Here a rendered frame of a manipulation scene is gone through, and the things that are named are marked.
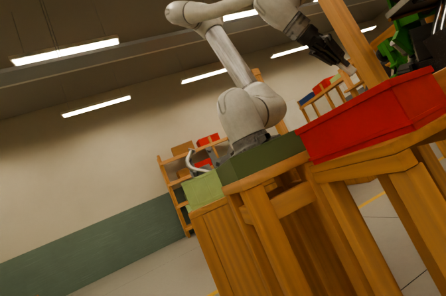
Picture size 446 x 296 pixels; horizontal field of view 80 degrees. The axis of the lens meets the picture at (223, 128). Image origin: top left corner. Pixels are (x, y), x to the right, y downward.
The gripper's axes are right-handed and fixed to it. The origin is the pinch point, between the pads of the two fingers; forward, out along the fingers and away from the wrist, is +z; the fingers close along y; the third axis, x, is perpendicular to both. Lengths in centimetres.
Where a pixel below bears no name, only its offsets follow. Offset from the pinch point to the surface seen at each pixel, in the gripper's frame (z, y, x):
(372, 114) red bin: 2.5, 30.2, -28.9
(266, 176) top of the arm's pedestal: 0.1, -4.3, -49.5
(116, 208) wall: -91, -659, -239
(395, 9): -3.7, 21.0, 9.2
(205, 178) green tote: -10, -75, -60
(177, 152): -59, -643, -31
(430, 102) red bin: 11.2, 32.8, -18.9
